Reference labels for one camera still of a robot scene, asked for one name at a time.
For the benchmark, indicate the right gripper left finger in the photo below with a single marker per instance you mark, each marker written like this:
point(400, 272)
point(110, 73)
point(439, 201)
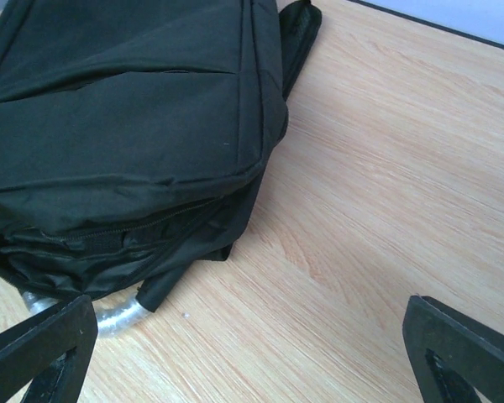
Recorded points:
point(49, 353)

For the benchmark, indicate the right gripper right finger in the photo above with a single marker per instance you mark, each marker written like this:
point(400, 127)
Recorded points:
point(454, 358)

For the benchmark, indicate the black student bag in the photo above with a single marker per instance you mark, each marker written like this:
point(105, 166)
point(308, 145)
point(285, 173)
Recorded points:
point(134, 136)

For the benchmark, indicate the bag grey metal handle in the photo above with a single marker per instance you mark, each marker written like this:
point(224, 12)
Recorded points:
point(110, 322)

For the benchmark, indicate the black aluminium frame rail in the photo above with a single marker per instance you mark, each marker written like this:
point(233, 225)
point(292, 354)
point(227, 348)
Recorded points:
point(479, 20)

